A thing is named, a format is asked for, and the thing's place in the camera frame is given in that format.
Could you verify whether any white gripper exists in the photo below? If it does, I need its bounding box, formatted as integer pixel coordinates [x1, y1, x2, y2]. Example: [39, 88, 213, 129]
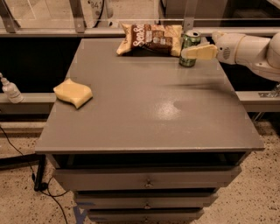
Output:
[181, 31, 245, 65]

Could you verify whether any green soda can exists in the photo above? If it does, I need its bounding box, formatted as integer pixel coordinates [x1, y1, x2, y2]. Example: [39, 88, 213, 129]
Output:
[179, 30, 201, 67]

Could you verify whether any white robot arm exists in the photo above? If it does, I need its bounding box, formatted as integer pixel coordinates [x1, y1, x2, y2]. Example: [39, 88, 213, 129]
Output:
[181, 31, 280, 81]

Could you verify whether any brown chip bag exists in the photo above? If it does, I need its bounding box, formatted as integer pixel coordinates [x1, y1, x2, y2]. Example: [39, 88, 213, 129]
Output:
[116, 24, 182, 57]

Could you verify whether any grey drawer cabinet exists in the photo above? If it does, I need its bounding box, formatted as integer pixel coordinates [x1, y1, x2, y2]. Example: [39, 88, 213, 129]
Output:
[34, 37, 266, 224]

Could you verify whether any yellow sponge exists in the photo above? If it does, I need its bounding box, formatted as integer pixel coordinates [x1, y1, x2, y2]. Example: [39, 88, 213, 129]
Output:
[53, 79, 93, 109]

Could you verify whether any top grey drawer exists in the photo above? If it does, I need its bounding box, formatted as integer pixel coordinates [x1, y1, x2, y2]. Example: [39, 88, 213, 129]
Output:
[54, 166, 242, 191]

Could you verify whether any grey drawer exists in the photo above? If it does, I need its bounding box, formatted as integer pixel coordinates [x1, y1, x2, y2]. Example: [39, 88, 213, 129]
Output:
[87, 208, 204, 222]
[54, 166, 242, 191]
[75, 192, 218, 209]

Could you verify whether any middle grey drawer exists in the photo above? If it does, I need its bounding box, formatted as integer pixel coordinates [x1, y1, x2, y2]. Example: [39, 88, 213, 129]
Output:
[75, 192, 218, 209]

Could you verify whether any grey metal railing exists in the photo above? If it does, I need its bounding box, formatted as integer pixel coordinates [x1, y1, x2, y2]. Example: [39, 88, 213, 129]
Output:
[0, 0, 280, 38]

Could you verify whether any bottom grey drawer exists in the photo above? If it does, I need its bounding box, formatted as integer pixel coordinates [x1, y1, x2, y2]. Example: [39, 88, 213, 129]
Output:
[87, 208, 204, 222]

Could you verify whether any white spray bottle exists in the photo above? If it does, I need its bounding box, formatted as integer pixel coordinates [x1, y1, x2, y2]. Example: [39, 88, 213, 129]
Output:
[0, 73, 24, 103]

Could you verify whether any black metal floor bar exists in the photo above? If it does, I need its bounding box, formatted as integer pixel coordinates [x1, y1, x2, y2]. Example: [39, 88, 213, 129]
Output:
[0, 153, 48, 192]

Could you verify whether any black cable on floor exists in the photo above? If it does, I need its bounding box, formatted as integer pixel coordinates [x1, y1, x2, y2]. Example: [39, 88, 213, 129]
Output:
[0, 125, 69, 224]

